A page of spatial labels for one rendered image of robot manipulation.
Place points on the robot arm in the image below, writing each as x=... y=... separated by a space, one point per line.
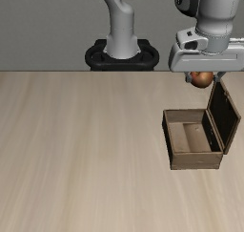
x=122 y=35

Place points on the brown wooden box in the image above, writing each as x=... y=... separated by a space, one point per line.
x=193 y=159

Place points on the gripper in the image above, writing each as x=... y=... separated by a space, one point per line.
x=203 y=60

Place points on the brown wooden box lid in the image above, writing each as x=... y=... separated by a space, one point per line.
x=224 y=115

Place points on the red apple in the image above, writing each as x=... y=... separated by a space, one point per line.
x=201 y=80

